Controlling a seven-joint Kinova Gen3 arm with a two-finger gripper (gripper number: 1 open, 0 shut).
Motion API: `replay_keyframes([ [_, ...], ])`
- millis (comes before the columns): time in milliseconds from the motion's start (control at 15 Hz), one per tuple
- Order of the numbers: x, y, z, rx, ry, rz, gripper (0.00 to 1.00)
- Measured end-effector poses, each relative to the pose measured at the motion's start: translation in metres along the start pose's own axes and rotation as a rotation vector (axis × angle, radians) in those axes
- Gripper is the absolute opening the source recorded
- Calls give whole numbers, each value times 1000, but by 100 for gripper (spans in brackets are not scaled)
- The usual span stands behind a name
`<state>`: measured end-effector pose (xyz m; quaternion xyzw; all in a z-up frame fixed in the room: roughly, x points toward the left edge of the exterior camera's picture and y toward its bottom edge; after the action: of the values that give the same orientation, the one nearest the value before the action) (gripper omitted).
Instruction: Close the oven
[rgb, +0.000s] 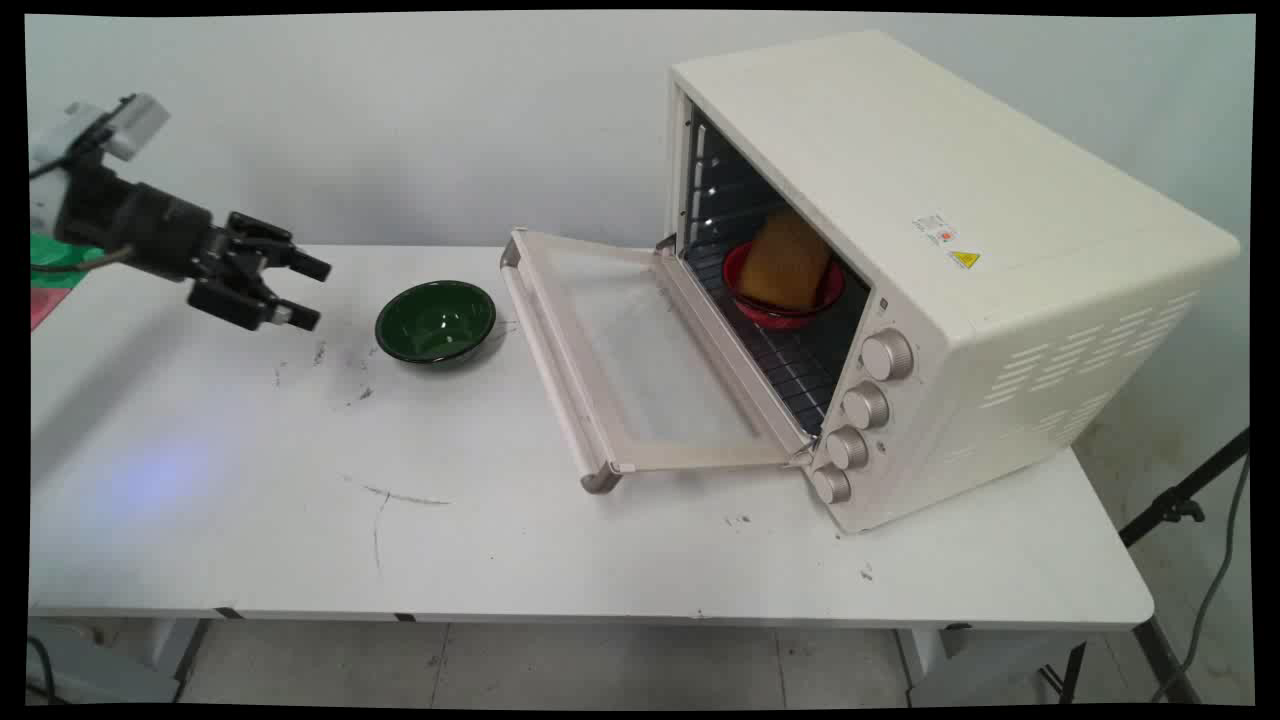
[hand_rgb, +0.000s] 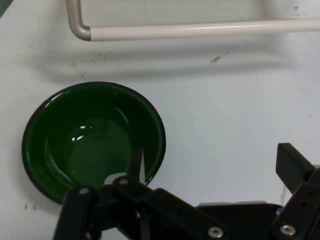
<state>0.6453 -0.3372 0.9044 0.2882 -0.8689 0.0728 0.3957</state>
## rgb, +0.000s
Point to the black tripod stand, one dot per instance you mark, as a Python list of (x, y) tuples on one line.
[(1170, 560)]

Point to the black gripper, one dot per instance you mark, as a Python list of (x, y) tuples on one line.
[(140, 233)]

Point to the green and red mat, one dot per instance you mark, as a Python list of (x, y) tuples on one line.
[(50, 275)]

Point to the cream toaster oven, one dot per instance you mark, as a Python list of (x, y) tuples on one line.
[(960, 250)]

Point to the red bowl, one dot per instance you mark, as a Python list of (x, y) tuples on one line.
[(782, 305)]

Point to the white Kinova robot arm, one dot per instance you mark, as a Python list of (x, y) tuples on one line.
[(45, 165)]

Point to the green bowl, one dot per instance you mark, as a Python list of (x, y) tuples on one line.
[(436, 321)]

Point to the yellow warning sticker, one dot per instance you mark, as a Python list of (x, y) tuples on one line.
[(964, 259)]

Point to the glass oven door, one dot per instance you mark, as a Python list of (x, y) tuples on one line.
[(640, 360)]

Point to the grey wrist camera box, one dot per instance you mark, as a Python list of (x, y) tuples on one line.
[(128, 122)]

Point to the silver oven knob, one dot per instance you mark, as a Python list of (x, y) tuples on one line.
[(888, 355), (831, 485), (866, 405), (847, 448)]

